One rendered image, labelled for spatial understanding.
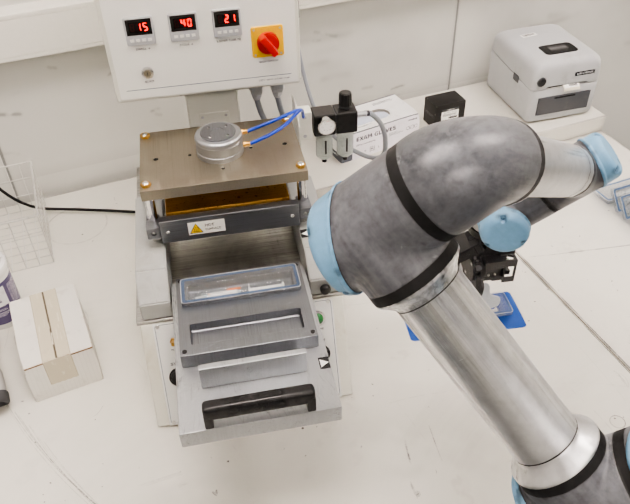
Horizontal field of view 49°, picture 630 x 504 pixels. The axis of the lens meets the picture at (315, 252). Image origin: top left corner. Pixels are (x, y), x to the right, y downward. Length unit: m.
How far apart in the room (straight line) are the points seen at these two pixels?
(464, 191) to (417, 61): 1.33
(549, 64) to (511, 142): 1.17
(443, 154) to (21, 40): 1.11
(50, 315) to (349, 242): 0.77
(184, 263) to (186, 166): 0.19
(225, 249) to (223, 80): 0.30
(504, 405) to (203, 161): 0.64
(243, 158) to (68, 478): 0.59
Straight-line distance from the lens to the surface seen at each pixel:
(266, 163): 1.16
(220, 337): 1.05
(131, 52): 1.26
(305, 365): 1.00
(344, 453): 1.19
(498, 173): 0.70
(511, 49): 1.96
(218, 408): 0.93
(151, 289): 1.15
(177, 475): 1.19
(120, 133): 1.79
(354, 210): 0.72
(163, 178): 1.15
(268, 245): 1.27
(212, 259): 1.25
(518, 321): 1.42
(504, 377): 0.80
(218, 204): 1.16
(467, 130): 0.70
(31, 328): 1.36
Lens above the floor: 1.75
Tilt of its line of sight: 41 degrees down
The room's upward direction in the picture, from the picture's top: 2 degrees counter-clockwise
